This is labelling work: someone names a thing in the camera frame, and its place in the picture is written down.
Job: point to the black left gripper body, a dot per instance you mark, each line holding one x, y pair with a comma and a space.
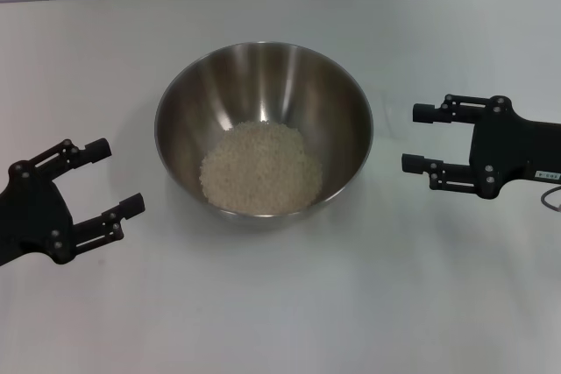
30, 220

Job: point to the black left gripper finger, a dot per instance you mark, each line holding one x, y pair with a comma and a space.
98, 150
131, 205

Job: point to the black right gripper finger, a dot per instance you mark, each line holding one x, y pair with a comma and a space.
414, 163
425, 113

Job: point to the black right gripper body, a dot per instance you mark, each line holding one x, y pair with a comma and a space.
517, 150

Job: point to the stainless steel mixing bowl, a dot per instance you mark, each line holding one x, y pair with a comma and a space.
263, 85

